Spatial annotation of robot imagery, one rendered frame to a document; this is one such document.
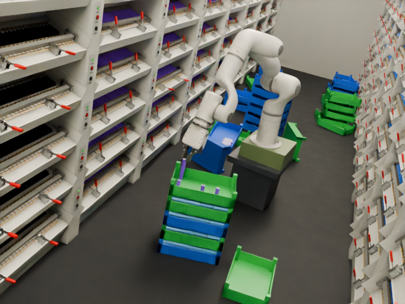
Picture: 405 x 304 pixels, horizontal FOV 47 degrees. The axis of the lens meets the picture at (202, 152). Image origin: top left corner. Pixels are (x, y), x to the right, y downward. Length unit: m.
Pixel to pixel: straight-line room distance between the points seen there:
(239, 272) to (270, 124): 0.89
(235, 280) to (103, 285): 0.60
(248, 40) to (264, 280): 1.11
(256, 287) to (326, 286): 0.37
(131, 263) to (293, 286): 0.77
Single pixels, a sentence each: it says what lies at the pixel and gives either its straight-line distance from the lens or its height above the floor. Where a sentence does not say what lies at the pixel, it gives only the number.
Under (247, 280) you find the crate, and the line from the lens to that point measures 2.28.
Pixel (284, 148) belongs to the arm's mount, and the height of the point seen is 0.38.
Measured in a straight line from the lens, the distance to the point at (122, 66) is 2.38.
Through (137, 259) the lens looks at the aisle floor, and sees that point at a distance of 2.25.
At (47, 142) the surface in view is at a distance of 1.91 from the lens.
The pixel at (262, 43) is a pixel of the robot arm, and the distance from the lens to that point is 2.28.
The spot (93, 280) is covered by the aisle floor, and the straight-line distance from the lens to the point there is 2.11.
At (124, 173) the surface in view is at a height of 0.14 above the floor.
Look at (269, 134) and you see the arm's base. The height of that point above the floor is 0.45.
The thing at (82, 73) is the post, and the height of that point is 0.82.
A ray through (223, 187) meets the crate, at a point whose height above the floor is 0.32.
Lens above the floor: 1.38
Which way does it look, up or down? 24 degrees down
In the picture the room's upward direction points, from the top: 13 degrees clockwise
